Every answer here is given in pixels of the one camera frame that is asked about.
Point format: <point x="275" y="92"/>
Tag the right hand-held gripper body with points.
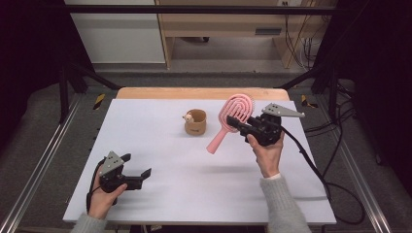
<point x="267" y="129"/>

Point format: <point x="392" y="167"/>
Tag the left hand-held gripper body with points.
<point x="111" y="181"/>

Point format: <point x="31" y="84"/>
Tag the pink hairbrush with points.
<point x="217" y="144"/>

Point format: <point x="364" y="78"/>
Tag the person's left hand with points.
<point x="100" y="200"/>

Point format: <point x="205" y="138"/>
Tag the person's right hand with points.
<point x="268" y="158"/>

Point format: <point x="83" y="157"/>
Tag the tan fabric holder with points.
<point x="197" y="125"/>

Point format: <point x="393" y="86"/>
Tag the small beige animal figure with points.
<point x="188" y="118"/>

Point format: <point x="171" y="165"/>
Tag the black metal stand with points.
<point x="64" y="93"/>
<point x="333" y="90"/>

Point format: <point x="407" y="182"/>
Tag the light wooden desk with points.
<point x="223" y="24"/>

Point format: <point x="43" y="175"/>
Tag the white cabinet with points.
<point x="120" y="32"/>

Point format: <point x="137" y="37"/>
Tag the black curtain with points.
<point x="29" y="48"/>
<point x="382" y="64"/>

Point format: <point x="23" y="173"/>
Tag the aluminium floor rail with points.
<point x="362" y="184"/>
<point x="35" y="168"/>

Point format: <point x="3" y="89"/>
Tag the black horizontal frame bar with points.
<point x="194" y="9"/>

